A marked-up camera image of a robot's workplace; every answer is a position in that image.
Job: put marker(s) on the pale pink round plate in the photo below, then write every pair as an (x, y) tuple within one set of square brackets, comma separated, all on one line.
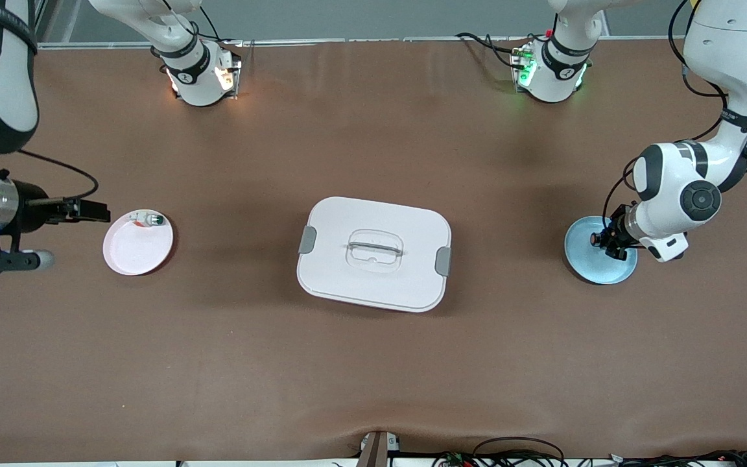
[(137, 253)]

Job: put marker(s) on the white lidded storage box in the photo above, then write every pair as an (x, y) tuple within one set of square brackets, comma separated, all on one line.
[(373, 285)]

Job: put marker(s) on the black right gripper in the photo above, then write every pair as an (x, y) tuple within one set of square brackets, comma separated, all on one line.
[(28, 203)]

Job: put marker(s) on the light blue round plate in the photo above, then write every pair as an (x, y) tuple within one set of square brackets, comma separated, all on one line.
[(591, 269)]

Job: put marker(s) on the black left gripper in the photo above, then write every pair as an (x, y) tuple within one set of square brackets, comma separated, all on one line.
[(617, 232)]

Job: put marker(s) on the white and green switch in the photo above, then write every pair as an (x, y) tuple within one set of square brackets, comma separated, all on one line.
[(150, 220)]

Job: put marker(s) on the silver table edge rail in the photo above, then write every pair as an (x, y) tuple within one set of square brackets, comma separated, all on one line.
[(380, 41)]

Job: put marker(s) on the camera stand post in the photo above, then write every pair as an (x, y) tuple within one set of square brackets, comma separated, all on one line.
[(377, 451)]

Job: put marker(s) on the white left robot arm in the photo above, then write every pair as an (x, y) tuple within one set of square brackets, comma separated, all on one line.
[(672, 188)]

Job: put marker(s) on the aluminium frame profile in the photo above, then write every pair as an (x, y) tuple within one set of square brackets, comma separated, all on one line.
[(49, 23)]

